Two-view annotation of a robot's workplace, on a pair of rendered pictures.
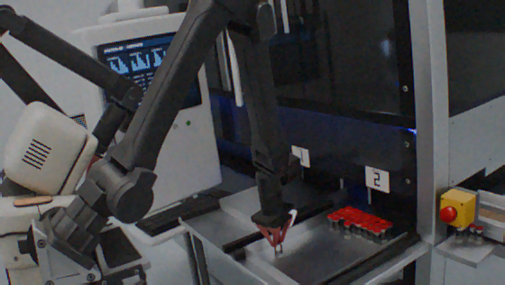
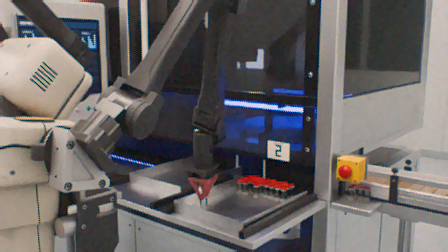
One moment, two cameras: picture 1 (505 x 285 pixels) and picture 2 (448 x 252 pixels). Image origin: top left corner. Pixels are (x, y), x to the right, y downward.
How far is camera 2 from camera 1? 45 cm
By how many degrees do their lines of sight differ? 20
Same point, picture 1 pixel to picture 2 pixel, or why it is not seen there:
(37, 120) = (48, 46)
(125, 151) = (141, 79)
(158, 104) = (172, 44)
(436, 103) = (336, 85)
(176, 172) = not seen: hidden behind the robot
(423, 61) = (328, 53)
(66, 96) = not seen: outside the picture
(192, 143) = not seen: hidden behind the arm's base
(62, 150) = (66, 77)
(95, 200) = (117, 113)
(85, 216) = (109, 126)
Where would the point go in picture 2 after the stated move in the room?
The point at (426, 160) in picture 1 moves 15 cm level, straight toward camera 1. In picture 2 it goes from (324, 131) to (334, 141)
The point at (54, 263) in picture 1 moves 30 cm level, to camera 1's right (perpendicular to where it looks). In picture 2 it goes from (75, 166) to (231, 153)
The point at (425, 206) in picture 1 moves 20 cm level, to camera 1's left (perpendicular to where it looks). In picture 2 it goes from (322, 168) to (265, 174)
